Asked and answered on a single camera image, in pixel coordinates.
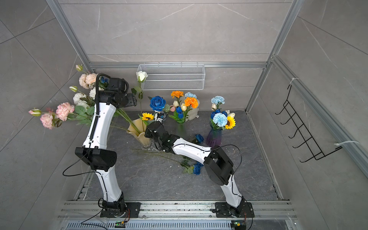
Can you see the light blue carnation upper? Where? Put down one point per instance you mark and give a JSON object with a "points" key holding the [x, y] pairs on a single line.
{"points": [[218, 100]]}

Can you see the light blue carnation middle vase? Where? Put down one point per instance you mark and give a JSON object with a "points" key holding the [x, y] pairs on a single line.
{"points": [[190, 95]]}

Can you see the light blue carnation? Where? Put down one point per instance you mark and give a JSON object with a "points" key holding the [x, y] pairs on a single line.
{"points": [[218, 100], [220, 119]]}

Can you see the light blue carnation lower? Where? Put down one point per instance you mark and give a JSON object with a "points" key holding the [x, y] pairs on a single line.
{"points": [[220, 119]]}

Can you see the blue rose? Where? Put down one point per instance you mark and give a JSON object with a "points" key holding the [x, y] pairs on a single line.
{"points": [[104, 80], [157, 103], [189, 165]]}

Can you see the black wire hook rack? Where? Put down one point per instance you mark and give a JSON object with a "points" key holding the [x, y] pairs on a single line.
{"points": [[303, 131]]}

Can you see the pink rose lower left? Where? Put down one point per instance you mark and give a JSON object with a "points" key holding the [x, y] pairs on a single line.
{"points": [[47, 120]]}

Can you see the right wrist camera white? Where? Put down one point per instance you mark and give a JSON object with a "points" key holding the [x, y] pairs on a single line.
{"points": [[160, 116]]}

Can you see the pink rose middle left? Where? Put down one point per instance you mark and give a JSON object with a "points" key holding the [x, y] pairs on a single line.
{"points": [[63, 110]]}

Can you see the white rose centre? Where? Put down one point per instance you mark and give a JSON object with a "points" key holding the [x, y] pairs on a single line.
{"points": [[92, 93]]}

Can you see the pink rose bud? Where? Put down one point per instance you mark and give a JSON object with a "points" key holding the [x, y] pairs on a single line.
{"points": [[35, 112]]}

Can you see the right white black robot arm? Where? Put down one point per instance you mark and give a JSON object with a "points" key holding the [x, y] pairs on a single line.
{"points": [[217, 164]]}

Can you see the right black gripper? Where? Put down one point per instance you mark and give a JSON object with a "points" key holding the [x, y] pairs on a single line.
{"points": [[149, 132]]}

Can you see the yellow wavy glass vase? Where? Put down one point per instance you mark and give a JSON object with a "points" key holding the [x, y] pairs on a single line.
{"points": [[137, 129]]}

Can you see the small yellow sunflower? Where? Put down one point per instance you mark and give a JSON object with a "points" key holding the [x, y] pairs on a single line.
{"points": [[147, 116]]}

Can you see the orange carnation large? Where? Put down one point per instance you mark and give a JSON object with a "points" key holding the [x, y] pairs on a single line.
{"points": [[191, 102]]}

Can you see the pink rose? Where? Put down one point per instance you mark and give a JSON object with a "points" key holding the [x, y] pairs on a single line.
{"points": [[63, 110], [47, 120]]}

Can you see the peach rose pair top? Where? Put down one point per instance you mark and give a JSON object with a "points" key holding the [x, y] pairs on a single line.
{"points": [[87, 81]]}

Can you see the white rose tall stem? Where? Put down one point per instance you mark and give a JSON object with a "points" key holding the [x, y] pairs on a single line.
{"points": [[141, 76]]}

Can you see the purple glass vase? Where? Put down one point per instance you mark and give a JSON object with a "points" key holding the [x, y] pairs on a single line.
{"points": [[214, 137]]}

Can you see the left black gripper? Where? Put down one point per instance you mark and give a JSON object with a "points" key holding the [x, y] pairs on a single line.
{"points": [[130, 99]]}

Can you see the orange carnation small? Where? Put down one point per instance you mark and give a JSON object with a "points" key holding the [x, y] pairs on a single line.
{"points": [[177, 94]]}

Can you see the yellow sunflower purple vase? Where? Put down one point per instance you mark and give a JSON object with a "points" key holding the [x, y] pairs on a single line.
{"points": [[231, 123]]}

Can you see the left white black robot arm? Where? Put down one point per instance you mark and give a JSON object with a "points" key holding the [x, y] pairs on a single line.
{"points": [[94, 151]]}

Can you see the metal base rail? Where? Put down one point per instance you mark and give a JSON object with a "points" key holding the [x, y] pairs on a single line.
{"points": [[179, 215]]}

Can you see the small white rose left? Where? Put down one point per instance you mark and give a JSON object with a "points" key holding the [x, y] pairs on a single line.
{"points": [[77, 98]]}

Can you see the clear green glass vase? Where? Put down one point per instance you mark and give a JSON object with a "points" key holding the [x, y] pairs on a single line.
{"points": [[181, 130]]}

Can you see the blue rose top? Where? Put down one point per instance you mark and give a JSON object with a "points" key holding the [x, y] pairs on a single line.
{"points": [[104, 80]]}

